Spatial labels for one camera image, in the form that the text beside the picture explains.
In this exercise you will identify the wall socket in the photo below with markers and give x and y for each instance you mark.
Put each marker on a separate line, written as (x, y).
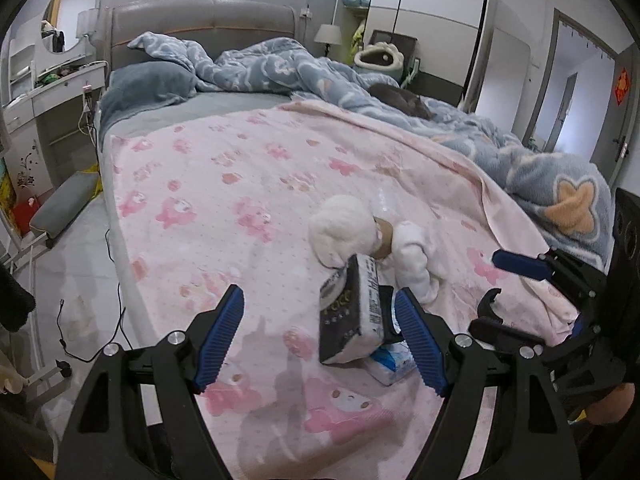
(306, 13)

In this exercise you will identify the white rolling rack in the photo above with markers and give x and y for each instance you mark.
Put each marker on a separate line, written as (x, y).
(36, 310)

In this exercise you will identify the brown cardboard tube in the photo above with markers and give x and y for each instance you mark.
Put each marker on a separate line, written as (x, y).
(382, 237)

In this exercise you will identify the black tissue packet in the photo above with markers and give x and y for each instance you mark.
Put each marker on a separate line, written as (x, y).
(340, 325)

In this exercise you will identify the pink printed blanket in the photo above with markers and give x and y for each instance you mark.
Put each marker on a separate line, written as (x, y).
(250, 185)

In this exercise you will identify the oval mirror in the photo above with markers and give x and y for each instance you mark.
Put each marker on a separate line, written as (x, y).
(70, 5)

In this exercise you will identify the small white tissue wad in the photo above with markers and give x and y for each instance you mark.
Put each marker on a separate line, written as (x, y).
(412, 255)

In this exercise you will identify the white plush toy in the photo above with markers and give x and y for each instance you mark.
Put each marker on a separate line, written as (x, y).
(340, 230)

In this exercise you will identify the black power adapter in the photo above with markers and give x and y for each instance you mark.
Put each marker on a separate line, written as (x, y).
(64, 367)

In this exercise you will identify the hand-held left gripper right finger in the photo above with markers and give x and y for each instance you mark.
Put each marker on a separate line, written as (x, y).
(420, 340)

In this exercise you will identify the white vanity lamp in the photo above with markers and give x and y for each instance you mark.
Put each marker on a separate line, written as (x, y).
(86, 20)

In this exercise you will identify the grey floor cushion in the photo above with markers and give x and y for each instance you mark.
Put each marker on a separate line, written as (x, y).
(60, 210)

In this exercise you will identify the white grey wardrobe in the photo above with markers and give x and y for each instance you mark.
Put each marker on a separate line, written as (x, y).
(435, 20)

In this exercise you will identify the yellow green plush toy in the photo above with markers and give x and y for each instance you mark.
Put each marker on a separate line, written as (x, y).
(359, 35)

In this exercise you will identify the blue white tissue packet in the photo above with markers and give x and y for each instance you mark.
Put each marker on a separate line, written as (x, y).
(390, 362)

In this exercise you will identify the red door decoration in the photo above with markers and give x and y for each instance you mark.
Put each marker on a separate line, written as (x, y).
(622, 87)

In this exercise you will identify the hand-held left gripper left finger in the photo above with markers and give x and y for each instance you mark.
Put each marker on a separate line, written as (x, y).
(220, 340)

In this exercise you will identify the grey upholstered bed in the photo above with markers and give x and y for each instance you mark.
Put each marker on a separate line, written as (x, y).
(200, 17)

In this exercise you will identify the person's right hand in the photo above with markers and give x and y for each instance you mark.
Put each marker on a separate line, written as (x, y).
(620, 402)

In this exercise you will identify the grey pillow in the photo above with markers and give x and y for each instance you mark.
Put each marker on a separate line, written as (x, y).
(145, 87)

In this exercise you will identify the grey bed sheet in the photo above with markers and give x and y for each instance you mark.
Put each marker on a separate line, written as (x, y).
(220, 102)

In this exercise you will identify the colourful picture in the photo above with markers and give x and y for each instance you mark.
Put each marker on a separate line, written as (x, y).
(6, 190)

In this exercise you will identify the blue floral duvet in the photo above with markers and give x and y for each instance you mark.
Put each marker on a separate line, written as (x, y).
(310, 70)

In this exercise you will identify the white dressing table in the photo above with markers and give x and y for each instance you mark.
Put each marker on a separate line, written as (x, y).
(55, 120)

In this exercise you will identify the bedside lamp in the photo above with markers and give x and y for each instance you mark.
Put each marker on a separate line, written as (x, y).
(327, 34)

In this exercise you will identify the dark door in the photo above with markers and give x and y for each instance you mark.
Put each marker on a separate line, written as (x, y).
(620, 135)

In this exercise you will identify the red box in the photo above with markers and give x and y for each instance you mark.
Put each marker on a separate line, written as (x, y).
(27, 215)

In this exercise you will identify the dark hanging garment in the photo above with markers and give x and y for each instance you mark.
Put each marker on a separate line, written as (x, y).
(15, 300)

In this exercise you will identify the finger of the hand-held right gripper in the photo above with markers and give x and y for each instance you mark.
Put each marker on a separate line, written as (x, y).
(515, 262)
(500, 332)

